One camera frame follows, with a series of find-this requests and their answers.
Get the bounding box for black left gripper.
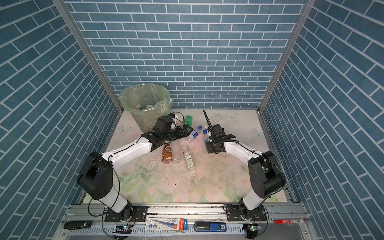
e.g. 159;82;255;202
161;123;193;142

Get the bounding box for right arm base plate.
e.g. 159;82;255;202
223;204;267;222

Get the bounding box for orange brown drink bottle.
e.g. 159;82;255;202
162;144;173;164

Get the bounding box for green plastic bottle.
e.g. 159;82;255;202
184;115;193;127

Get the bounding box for green lined trash bin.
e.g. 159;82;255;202
118;84;173;133

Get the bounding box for clear ribbed crushed bottle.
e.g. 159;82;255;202
209;114;223;125

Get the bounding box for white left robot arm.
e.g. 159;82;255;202
77;116;193;220

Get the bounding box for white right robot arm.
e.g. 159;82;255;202
203;111;286;212

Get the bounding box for blue red label bottle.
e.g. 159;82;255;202
203;129;210;144

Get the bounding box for large clear green cap bottle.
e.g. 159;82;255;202
135;104;154;111

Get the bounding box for red marker pen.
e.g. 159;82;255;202
274;219;305;224

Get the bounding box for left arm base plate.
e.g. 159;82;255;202
104;206;148;223

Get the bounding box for blue black device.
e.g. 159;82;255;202
194;221;227;233

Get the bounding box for clear green label bottle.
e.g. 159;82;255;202
182;145;195;171

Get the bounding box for black remote control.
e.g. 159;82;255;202
63;221;92;230

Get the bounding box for frosted clear bottle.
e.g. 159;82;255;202
172;148;182;164

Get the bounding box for small blue label bottle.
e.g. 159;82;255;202
187;126;203;143

